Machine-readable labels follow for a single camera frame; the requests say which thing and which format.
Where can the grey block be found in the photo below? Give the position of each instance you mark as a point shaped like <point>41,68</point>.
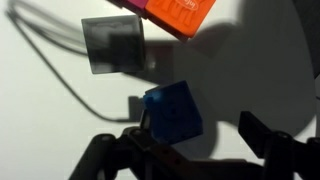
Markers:
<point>111,45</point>

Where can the magenta block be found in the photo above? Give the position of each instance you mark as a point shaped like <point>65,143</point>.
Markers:
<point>131,3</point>

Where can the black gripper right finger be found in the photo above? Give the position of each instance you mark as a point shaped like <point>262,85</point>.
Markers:
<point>286,156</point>

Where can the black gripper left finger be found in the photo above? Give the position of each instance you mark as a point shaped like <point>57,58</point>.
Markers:
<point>133,156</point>

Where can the blue block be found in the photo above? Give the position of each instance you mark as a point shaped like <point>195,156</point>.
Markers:
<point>175,113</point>

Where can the orange block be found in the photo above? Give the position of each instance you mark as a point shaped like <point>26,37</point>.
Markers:
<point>181,15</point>

